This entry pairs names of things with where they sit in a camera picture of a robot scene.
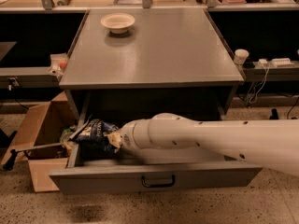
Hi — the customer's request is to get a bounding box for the blue chip bag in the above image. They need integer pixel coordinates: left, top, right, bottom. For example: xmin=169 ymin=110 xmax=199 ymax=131
xmin=72 ymin=119 xmax=119 ymax=158

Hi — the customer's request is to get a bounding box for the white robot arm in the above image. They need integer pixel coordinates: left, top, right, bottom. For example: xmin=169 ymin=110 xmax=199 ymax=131
xmin=107 ymin=113 xmax=299 ymax=176

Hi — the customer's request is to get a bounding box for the grey open top drawer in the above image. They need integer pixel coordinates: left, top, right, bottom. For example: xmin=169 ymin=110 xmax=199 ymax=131
xmin=49 ymin=91 xmax=264 ymax=195

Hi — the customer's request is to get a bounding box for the plastic bag with red object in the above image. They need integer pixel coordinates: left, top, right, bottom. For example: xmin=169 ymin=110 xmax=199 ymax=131
xmin=48 ymin=53 xmax=68 ymax=77

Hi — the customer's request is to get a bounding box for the roll of tape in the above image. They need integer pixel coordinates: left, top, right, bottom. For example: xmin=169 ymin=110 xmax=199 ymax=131
xmin=59 ymin=126 xmax=77 ymax=149

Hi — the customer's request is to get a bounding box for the brown cardboard box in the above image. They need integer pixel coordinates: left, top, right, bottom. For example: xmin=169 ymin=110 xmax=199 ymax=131
xmin=1 ymin=92 xmax=77 ymax=192

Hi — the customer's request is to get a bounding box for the grey metal cabinet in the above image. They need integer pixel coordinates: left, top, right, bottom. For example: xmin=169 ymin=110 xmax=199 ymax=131
xmin=60 ymin=7 xmax=244 ymax=121

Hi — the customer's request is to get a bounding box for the white paper bowl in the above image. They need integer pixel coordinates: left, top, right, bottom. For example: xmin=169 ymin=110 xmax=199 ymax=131
xmin=101 ymin=13 xmax=135 ymax=34

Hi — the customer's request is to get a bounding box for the white cylindrical container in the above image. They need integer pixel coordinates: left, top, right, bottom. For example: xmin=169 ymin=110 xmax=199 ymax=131
xmin=234 ymin=49 xmax=249 ymax=65

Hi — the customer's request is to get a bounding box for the white power strip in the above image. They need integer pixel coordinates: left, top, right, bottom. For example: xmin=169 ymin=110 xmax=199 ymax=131
xmin=271 ymin=58 xmax=293 ymax=67

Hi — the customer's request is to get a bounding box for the black drawer handle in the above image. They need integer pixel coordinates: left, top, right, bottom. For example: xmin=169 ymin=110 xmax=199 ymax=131
xmin=141 ymin=175 xmax=176 ymax=189

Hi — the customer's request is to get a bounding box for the black handled grabber tool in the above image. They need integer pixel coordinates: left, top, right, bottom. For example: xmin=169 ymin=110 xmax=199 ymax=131
xmin=2 ymin=143 xmax=67 ymax=171

